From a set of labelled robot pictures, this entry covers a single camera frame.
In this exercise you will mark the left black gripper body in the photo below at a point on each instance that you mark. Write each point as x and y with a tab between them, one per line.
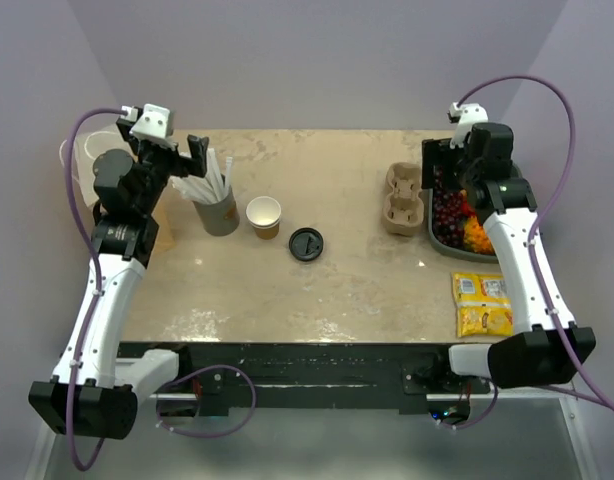
158	164

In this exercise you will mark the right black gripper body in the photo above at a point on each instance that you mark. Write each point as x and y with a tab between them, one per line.
438	152

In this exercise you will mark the brown paper coffee cup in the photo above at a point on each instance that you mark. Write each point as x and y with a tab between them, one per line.
264	214

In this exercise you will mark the black plastic cup lid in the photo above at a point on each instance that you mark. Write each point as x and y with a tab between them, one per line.
306	244

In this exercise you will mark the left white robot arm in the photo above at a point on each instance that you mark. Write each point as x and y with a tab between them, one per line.
87	395

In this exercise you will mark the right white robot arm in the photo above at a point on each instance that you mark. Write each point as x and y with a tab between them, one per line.
547	347

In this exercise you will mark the dark red grapes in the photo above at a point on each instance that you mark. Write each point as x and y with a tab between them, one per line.
447	214

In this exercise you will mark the cardboard cup carrier tray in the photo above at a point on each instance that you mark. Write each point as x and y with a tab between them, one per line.
403	209

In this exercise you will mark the red yellow cherries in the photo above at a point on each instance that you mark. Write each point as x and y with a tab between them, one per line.
466	208

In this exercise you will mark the brown paper bag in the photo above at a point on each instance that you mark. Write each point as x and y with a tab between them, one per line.
87	148

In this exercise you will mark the grey straw holder tin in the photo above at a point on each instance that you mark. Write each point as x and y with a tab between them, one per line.
221	218

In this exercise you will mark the grey fruit tray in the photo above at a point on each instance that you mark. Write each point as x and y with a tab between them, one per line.
461	254

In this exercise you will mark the yellow snack packet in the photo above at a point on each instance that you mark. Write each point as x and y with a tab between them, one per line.
482	305

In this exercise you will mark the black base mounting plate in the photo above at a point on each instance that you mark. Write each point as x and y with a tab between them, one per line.
218	377

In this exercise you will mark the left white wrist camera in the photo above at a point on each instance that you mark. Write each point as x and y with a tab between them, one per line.
154	122

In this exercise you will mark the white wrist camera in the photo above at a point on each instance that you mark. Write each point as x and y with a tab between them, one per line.
154	122
465	116

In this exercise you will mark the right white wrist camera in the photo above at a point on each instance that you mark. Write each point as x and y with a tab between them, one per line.
465	116

